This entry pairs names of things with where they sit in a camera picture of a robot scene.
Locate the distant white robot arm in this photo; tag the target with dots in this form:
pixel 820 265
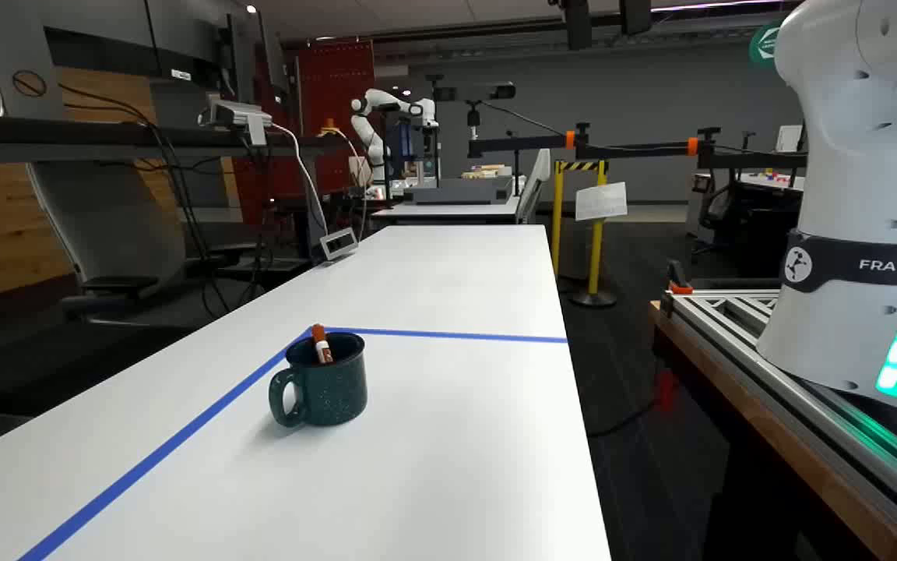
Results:
pixel 396 131

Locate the yellow black safety post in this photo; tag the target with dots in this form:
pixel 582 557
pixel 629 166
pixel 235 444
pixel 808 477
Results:
pixel 589 295

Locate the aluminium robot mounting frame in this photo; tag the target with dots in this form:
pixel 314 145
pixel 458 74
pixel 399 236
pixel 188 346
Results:
pixel 808 465

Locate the dark green speckled mug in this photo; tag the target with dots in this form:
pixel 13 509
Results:
pixel 320 395

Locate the orange and white marker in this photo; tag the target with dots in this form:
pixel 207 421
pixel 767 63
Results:
pixel 321 346

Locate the white paper sign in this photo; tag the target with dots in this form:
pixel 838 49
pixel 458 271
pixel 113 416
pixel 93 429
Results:
pixel 602 204

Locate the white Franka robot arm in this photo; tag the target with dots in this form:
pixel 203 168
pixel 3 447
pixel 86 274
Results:
pixel 836 317

